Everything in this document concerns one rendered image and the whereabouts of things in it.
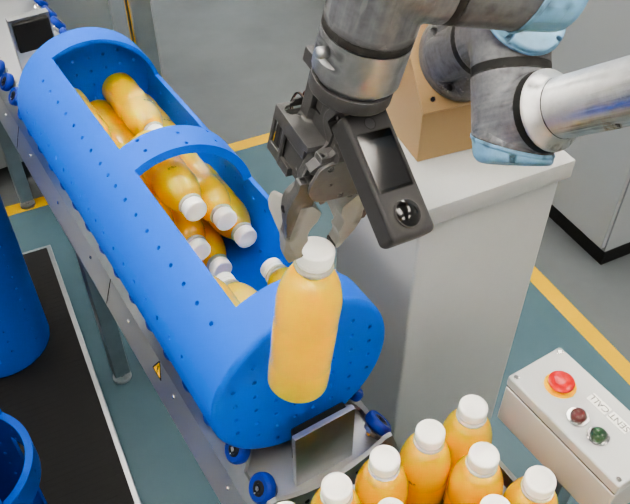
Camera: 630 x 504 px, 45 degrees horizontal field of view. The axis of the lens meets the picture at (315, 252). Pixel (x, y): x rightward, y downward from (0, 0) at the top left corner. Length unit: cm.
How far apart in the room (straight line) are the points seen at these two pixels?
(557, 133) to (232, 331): 50
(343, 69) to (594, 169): 221
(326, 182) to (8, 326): 171
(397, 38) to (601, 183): 221
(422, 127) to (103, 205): 54
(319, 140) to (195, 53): 337
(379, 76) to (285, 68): 326
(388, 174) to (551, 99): 46
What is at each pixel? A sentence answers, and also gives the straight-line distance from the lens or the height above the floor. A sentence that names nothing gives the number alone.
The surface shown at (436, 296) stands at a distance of 146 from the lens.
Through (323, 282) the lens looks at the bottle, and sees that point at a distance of 77.
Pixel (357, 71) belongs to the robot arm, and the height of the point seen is 166.
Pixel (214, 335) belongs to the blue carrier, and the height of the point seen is 119.
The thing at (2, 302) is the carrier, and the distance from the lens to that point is 223.
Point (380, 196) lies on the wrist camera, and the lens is 62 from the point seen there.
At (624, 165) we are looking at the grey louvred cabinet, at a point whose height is 45.
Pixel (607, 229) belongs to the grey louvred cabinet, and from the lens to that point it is 281.
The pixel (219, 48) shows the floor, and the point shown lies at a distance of 405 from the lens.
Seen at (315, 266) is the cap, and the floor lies 143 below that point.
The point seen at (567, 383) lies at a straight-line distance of 111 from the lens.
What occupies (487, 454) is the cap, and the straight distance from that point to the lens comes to 103.
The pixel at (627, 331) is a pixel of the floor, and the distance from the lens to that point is 277.
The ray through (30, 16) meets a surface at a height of 108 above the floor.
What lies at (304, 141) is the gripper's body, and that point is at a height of 157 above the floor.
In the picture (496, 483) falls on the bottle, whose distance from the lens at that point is 105.
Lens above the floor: 196
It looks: 44 degrees down
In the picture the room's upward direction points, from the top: straight up
